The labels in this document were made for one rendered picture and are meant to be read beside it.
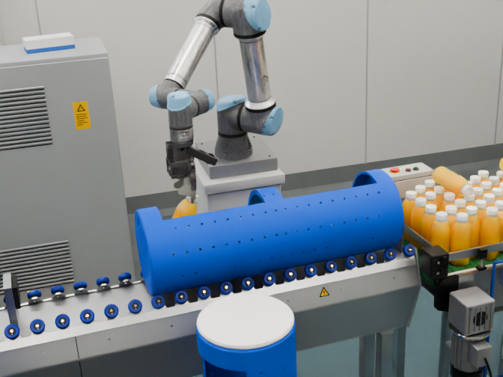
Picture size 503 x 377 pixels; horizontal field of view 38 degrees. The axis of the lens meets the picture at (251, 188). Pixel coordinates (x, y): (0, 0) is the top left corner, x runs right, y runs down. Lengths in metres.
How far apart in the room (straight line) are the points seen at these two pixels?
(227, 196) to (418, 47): 3.22
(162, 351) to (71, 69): 1.78
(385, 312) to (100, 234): 1.88
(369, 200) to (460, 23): 3.54
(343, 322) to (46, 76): 1.96
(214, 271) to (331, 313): 0.48
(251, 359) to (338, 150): 3.79
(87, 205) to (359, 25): 2.53
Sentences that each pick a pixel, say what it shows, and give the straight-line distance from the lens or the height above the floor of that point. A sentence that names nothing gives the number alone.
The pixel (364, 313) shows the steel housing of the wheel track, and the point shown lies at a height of 0.75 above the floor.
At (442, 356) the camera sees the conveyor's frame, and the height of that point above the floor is 0.23.
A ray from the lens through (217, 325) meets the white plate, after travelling 2.08.
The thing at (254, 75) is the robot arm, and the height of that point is 1.55.
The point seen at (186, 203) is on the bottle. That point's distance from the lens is 2.39.
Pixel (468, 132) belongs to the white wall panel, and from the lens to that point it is 6.14.
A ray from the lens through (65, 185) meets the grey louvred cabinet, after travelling 3.93.
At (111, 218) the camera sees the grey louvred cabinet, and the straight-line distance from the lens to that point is 4.02.
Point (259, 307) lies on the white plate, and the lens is 2.14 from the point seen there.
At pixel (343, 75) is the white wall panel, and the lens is 5.50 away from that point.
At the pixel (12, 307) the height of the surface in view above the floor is 1.01.
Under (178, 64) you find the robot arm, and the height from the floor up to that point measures 1.63.
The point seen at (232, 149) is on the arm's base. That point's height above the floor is 1.24.
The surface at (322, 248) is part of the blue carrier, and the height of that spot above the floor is 1.06.
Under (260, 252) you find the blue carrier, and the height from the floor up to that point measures 1.09.
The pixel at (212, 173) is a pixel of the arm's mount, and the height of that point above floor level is 1.17.
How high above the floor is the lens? 2.15
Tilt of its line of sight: 22 degrees down
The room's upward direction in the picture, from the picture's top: 3 degrees counter-clockwise
